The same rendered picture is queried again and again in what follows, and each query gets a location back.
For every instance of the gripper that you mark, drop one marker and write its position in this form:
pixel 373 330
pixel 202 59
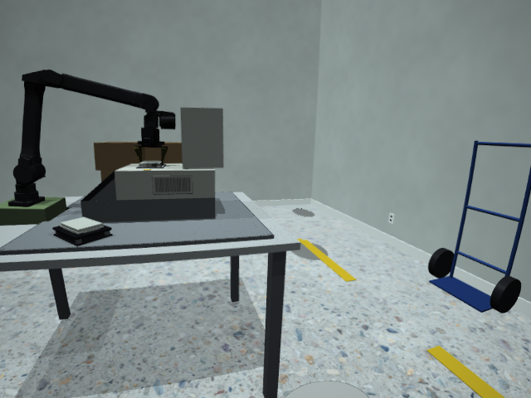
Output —
pixel 138 149

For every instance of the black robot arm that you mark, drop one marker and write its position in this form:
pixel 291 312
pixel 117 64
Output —
pixel 29 167

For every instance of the white thermal cycler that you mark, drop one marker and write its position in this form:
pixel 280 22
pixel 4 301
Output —
pixel 169 192

